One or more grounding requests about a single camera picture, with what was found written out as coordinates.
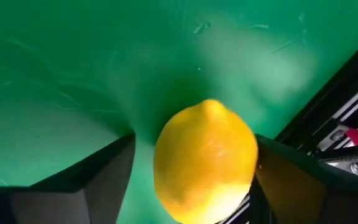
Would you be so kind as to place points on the black table frame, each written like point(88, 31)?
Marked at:
point(337, 102)

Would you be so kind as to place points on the yellow lemon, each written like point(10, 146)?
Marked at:
point(204, 161)

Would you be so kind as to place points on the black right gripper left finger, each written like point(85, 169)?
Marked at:
point(73, 199)

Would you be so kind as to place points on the green table mat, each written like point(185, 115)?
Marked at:
point(73, 77)

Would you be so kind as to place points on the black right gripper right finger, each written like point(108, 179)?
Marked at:
point(306, 193)

